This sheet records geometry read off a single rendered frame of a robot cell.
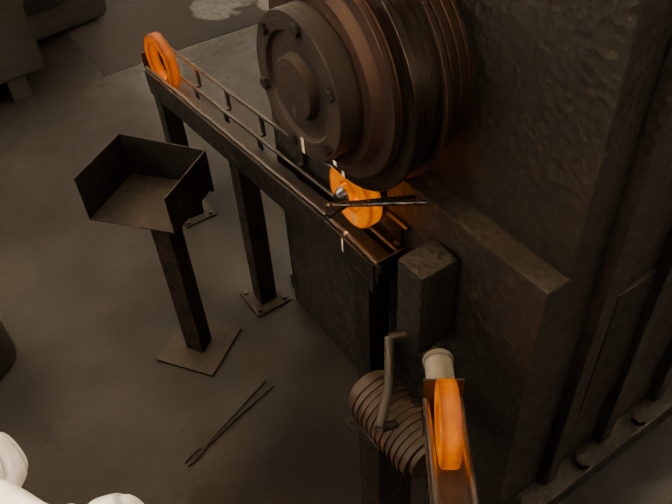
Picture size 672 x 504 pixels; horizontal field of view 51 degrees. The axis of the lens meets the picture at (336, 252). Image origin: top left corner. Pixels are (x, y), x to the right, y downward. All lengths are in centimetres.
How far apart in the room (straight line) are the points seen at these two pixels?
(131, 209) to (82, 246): 90
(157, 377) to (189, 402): 15
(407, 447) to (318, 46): 78
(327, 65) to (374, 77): 8
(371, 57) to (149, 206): 93
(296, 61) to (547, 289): 58
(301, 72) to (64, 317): 156
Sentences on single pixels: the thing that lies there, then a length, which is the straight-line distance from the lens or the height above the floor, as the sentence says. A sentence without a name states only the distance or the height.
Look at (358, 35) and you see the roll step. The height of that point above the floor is 124.
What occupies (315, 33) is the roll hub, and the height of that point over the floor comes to 124.
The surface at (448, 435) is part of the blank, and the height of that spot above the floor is 76.
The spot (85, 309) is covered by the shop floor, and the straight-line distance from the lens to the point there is 257.
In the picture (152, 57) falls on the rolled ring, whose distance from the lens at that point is 249.
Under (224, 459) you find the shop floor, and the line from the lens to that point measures 209.
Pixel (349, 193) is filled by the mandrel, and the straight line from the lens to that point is 149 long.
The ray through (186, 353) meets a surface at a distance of 232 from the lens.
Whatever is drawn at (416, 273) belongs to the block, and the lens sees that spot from 137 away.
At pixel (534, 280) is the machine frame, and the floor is 87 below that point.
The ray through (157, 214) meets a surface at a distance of 188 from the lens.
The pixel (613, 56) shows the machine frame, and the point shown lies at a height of 129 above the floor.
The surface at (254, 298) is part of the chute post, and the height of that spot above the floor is 1.
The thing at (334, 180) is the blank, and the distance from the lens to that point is 154.
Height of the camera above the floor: 178
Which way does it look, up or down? 44 degrees down
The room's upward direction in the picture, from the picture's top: 4 degrees counter-clockwise
